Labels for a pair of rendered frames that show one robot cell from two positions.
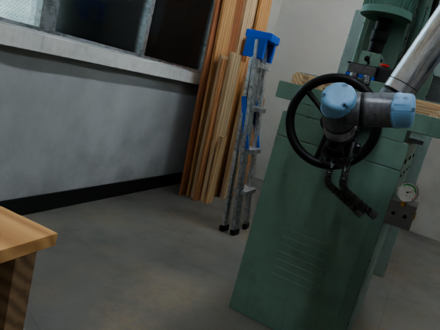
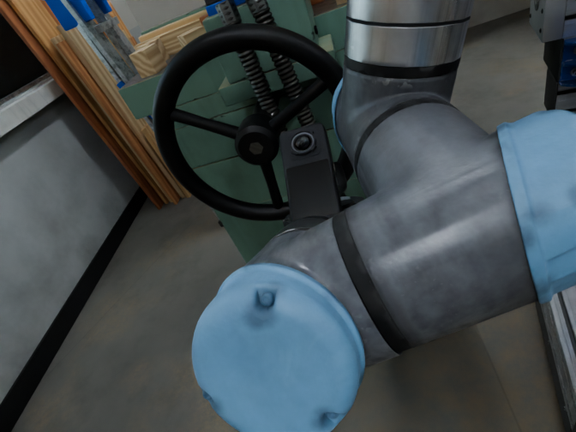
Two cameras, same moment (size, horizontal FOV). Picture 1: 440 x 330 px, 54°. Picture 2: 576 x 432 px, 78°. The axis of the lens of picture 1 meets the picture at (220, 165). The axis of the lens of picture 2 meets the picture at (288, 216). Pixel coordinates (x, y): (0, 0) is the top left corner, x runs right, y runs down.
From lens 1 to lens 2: 90 cm
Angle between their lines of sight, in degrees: 26
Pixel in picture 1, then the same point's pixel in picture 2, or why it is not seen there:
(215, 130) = (131, 128)
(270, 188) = (242, 233)
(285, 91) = (143, 103)
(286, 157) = (230, 189)
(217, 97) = (99, 93)
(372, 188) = not seen: hidden behind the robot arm
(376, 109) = (465, 315)
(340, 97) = (284, 387)
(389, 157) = not seen: hidden behind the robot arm
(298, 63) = not seen: outside the picture
